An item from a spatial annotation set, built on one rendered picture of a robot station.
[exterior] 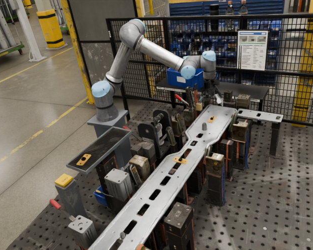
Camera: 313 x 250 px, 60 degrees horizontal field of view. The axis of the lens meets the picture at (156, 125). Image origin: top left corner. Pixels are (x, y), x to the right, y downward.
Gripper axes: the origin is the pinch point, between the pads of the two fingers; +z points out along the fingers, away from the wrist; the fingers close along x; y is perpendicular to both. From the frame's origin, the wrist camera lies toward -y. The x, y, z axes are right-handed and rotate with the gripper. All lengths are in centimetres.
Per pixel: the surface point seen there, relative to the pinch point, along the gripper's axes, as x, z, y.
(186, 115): -17.4, 10.2, 2.8
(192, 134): -4.8, 11.1, 20.7
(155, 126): -17.0, -4.7, 41.3
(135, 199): -7, 11, 80
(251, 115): 22.6, 11.3, -12.8
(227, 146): 18.3, 13.5, 22.0
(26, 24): -626, 17, -300
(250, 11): -29, -17, -200
